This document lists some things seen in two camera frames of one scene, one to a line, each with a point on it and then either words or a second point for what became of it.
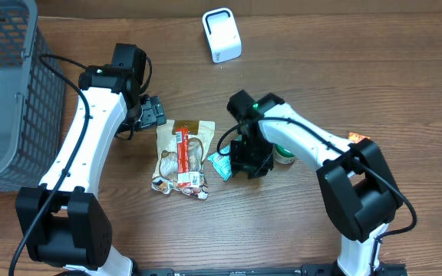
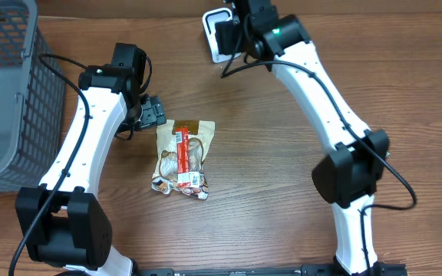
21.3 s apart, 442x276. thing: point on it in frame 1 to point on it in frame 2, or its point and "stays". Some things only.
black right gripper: x=242 y=164 to x=225 y=36
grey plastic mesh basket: x=20 y=102 stays
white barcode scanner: x=222 y=34 stays
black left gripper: x=153 y=111 stays
